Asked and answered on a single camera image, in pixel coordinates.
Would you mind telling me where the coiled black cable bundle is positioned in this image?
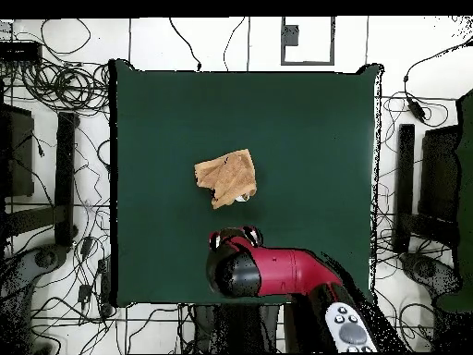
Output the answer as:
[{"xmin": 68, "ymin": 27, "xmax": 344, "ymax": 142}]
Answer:
[{"xmin": 21, "ymin": 60, "xmax": 112, "ymax": 112}]

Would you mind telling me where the large black box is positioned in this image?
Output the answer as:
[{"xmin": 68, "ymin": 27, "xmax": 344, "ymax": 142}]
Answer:
[
  {"xmin": 418, "ymin": 124, "xmax": 462, "ymax": 225},
  {"xmin": 0, "ymin": 103, "xmax": 35, "ymax": 198}
]

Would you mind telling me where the black stand crossbar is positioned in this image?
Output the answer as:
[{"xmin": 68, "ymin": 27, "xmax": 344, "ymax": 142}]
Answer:
[
  {"xmin": 3, "ymin": 204, "xmax": 60, "ymax": 238},
  {"xmin": 396, "ymin": 212, "xmax": 461, "ymax": 247}
]

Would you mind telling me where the dark green table cloth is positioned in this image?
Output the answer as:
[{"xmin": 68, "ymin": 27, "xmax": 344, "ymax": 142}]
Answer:
[{"xmin": 108, "ymin": 58, "xmax": 383, "ymax": 308}]

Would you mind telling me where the small gray floor plate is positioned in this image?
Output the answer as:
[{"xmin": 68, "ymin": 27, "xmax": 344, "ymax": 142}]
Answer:
[{"xmin": 283, "ymin": 24, "xmax": 300, "ymax": 47}]

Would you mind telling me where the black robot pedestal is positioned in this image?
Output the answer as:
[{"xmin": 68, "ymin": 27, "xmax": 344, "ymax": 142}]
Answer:
[{"xmin": 191, "ymin": 303, "xmax": 280, "ymax": 354}]

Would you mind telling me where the gray floor frame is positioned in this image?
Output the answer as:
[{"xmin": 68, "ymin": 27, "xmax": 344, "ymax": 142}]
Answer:
[{"xmin": 280, "ymin": 16, "xmax": 336, "ymax": 67}]

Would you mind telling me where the black cable with plug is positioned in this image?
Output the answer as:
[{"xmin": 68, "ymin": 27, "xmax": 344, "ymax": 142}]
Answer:
[{"xmin": 168, "ymin": 17, "xmax": 203, "ymax": 72}]

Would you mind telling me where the black power adapter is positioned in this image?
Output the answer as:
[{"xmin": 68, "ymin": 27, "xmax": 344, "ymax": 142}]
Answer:
[{"xmin": 406, "ymin": 96, "xmax": 427, "ymax": 124}]

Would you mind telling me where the long black stand bar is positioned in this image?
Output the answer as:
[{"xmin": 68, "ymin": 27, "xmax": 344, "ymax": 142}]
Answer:
[
  {"xmin": 392, "ymin": 123, "xmax": 416, "ymax": 254},
  {"xmin": 54, "ymin": 111, "xmax": 80, "ymax": 248}
]

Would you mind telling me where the flat black device box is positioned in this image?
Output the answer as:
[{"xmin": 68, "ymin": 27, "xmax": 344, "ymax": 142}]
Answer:
[{"xmin": 0, "ymin": 40, "xmax": 42, "ymax": 64}]

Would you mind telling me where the tan terry towel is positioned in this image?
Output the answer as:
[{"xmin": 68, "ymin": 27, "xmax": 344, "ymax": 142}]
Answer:
[{"xmin": 194, "ymin": 148, "xmax": 258, "ymax": 211}]

